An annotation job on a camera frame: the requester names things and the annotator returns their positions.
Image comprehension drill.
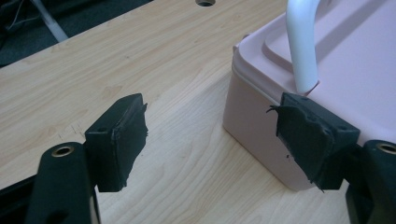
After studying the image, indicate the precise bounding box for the pink plastic lidded box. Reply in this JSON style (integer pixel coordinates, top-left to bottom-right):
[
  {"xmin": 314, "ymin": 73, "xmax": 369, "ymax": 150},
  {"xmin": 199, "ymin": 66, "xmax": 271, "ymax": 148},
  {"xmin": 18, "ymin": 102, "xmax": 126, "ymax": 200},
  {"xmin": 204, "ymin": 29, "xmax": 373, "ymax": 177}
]
[{"xmin": 222, "ymin": 0, "xmax": 396, "ymax": 192}]

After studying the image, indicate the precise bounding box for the grey metal stand leg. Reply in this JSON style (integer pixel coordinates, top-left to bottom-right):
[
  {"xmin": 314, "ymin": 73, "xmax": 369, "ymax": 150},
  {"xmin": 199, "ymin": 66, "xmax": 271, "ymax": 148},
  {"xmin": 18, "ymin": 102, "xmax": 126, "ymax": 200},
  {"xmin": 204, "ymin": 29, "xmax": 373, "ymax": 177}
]
[{"xmin": 30, "ymin": 0, "xmax": 69, "ymax": 43}]

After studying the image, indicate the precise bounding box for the white box handle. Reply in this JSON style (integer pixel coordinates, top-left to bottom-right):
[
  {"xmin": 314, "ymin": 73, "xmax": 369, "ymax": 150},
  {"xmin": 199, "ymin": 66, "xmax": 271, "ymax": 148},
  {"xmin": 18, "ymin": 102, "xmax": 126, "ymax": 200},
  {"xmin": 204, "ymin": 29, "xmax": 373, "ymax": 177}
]
[{"xmin": 285, "ymin": 0, "xmax": 321, "ymax": 94}]

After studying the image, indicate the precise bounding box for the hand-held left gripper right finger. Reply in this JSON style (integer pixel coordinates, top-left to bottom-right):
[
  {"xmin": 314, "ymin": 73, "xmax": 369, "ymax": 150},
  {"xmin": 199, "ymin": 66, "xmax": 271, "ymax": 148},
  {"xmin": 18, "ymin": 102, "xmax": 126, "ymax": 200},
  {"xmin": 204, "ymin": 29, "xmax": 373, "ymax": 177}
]
[{"xmin": 266, "ymin": 91, "xmax": 396, "ymax": 224}]

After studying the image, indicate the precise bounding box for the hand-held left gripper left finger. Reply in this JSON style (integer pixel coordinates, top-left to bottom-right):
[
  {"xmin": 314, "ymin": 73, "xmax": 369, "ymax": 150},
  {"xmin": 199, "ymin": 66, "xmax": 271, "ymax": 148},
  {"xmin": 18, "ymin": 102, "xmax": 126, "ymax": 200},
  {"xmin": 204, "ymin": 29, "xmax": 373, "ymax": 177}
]
[{"xmin": 24, "ymin": 92, "xmax": 149, "ymax": 224}]

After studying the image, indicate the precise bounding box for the thin grey cable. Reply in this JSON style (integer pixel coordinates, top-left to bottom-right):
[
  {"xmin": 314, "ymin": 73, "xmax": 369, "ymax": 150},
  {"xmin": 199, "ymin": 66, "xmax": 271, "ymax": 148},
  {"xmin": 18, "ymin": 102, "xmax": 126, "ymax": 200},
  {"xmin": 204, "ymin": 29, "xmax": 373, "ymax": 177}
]
[{"xmin": 5, "ymin": 0, "xmax": 40, "ymax": 32}]

